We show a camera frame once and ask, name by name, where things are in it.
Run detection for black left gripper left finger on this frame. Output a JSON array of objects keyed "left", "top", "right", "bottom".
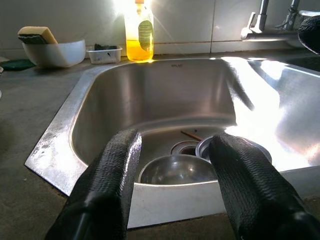
[{"left": 46, "top": 128, "right": 143, "bottom": 240}]

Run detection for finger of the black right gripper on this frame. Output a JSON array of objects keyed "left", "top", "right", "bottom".
[{"left": 298, "top": 15, "right": 320, "bottom": 55}]

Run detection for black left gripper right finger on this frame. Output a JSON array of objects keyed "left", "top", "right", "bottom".
[{"left": 208, "top": 134, "right": 320, "bottom": 240}]

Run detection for small steel plate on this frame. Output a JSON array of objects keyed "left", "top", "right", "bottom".
[{"left": 194, "top": 136, "right": 273, "bottom": 165}]

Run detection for small steel bowl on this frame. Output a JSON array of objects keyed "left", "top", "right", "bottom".
[{"left": 138, "top": 154, "right": 219, "bottom": 186}]

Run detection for wooden chopstick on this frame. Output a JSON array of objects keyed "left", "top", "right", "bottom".
[{"left": 180, "top": 130, "right": 204, "bottom": 142}]

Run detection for chrome faucet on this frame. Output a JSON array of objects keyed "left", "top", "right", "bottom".
[{"left": 240, "top": 0, "right": 301, "bottom": 42}]

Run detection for sink drain strainer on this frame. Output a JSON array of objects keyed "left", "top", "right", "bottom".
[{"left": 170, "top": 140, "right": 201, "bottom": 157}]

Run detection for stainless steel sink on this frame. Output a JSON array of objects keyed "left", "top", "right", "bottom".
[{"left": 24, "top": 56, "right": 320, "bottom": 230}]

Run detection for small clear plastic tray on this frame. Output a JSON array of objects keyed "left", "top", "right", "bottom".
[{"left": 86, "top": 46, "right": 123, "bottom": 65}]

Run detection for dark green scrubber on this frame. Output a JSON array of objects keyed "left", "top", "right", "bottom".
[{"left": 93, "top": 43, "right": 118, "bottom": 51}]

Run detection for white plastic bowl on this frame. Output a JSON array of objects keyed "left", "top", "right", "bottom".
[{"left": 21, "top": 39, "right": 87, "bottom": 69}]

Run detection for yellow dish soap bottle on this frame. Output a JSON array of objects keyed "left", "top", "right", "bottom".
[{"left": 124, "top": 0, "right": 155, "bottom": 63}]

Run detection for yellow sponge with dark scourer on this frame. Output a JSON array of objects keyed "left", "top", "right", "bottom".
[{"left": 17, "top": 26, "right": 59, "bottom": 46}]

